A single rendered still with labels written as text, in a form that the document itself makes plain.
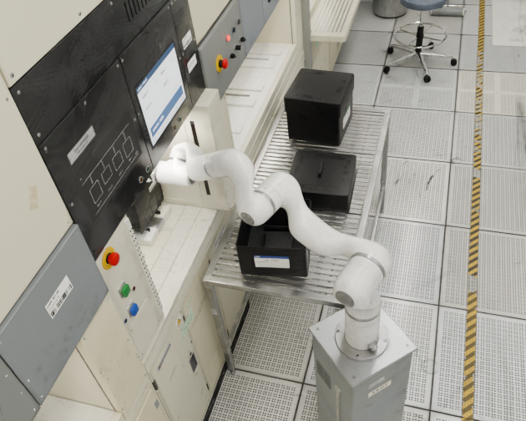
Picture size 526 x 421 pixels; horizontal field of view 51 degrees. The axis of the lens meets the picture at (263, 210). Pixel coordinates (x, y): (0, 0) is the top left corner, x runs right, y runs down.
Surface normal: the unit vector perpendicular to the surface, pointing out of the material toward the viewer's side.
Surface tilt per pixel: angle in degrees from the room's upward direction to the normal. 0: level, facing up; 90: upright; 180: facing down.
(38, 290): 90
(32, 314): 90
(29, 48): 88
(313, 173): 0
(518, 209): 0
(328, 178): 0
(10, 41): 92
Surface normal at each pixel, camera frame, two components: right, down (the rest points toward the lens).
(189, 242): -0.11, -0.71
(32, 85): 0.95, 0.12
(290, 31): -0.28, 0.69
